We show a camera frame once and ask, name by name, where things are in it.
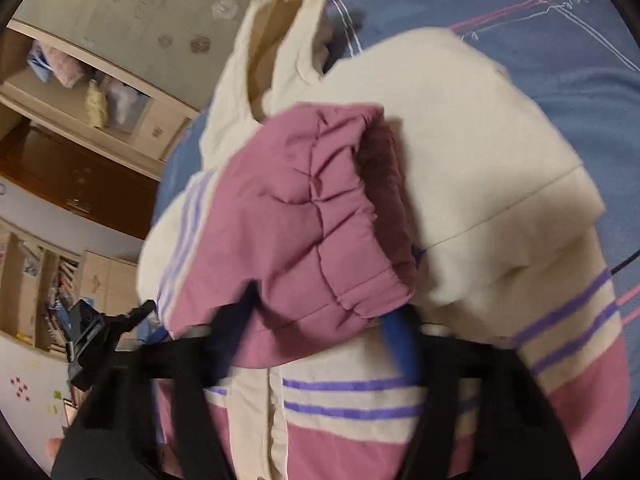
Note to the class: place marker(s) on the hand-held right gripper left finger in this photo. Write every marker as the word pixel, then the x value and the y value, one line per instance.
pixel 227 352

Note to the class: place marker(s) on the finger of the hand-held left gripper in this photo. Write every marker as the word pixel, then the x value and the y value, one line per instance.
pixel 136 316

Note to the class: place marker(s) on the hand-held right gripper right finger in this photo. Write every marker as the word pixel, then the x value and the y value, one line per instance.
pixel 400 350

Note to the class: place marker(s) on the pink and cream padded jacket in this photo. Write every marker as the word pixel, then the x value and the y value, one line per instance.
pixel 475 135

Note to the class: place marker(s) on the pink and blue folded clothes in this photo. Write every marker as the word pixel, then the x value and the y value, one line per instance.
pixel 57 65

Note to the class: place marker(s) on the cream bookshelf with books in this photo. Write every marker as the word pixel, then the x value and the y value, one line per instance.
pixel 55 285

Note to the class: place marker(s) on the brown wooden door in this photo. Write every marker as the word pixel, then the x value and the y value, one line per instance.
pixel 75 170

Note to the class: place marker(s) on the white folded garment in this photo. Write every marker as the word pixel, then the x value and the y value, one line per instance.
pixel 127 107

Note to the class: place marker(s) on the yellow folded garment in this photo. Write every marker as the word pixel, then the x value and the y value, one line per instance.
pixel 96 105

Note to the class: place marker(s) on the cream wardrobe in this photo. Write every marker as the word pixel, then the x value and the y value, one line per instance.
pixel 150 25

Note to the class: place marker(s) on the blue plaid bed sheet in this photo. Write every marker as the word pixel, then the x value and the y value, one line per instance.
pixel 550 50

